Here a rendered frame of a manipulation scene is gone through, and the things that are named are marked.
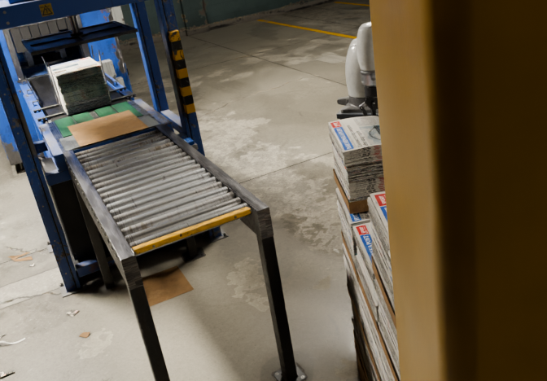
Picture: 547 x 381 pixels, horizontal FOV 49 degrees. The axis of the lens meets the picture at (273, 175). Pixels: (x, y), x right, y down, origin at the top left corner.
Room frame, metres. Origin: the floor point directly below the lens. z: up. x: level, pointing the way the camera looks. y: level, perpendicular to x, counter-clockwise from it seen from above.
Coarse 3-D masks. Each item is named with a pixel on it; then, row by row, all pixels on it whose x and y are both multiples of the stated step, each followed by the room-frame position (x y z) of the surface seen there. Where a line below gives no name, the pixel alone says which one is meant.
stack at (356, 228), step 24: (336, 192) 1.93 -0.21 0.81; (360, 216) 1.70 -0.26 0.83; (360, 240) 1.55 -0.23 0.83; (360, 264) 1.60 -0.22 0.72; (360, 288) 1.64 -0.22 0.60; (360, 312) 1.70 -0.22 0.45; (384, 312) 1.28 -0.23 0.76; (360, 336) 1.81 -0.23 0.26; (384, 336) 1.30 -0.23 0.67; (360, 360) 1.85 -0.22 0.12; (384, 360) 1.30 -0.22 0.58
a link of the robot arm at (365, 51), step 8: (368, 24) 2.00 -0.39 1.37; (360, 32) 2.00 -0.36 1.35; (368, 32) 1.98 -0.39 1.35; (360, 40) 2.00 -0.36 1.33; (368, 40) 1.98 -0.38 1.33; (360, 48) 2.00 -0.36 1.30; (368, 48) 1.98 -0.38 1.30; (360, 56) 2.00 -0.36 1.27; (368, 56) 1.98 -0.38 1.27; (360, 64) 2.01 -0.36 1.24; (368, 64) 1.98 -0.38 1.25
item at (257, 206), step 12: (168, 132) 3.00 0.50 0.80; (180, 144) 2.78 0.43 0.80; (192, 156) 2.58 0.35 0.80; (204, 156) 2.55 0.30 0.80; (204, 168) 2.42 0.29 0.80; (216, 168) 2.39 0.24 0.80; (228, 180) 2.24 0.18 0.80; (240, 192) 2.10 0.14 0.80; (252, 204) 1.97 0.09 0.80; (264, 204) 1.96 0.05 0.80; (252, 216) 1.96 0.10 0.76; (264, 216) 1.93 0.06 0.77; (252, 228) 1.99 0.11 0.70; (264, 228) 1.92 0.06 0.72
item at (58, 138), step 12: (108, 108) 3.68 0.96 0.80; (120, 108) 3.63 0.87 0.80; (132, 108) 3.59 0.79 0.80; (144, 108) 3.57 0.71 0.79; (60, 120) 3.58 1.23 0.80; (72, 120) 3.53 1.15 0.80; (84, 120) 3.49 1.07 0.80; (144, 120) 3.28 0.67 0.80; (156, 120) 3.26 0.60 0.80; (168, 120) 3.23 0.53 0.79; (48, 132) 3.40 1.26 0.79; (60, 132) 3.33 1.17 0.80; (132, 132) 3.11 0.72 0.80; (144, 132) 3.13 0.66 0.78; (48, 144) 3.15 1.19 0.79; (60, 144) 3.11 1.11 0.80; (72, 144) 3.06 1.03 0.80; (96, 144) 3.03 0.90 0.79; (60, 156) 2.95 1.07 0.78; (60, 168) 2.95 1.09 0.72
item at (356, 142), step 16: (336, 128) 1.91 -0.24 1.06; (352, 128) 1.89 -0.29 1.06; (368, 128) 1.87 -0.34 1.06; (336, 144) 1.83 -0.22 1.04; (352, 144) 1.75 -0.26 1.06; (368, 144) 1.73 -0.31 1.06; (336, 160) 1.93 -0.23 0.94; (352, 160) 1.71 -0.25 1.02; (368, 160) 1.71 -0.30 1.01; (336, 176) 1.94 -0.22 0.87; (352, 176) 1.71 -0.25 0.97; (368, 176) 1.71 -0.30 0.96; (352, 192) 1.72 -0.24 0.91; (368, 192) 1.72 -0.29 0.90
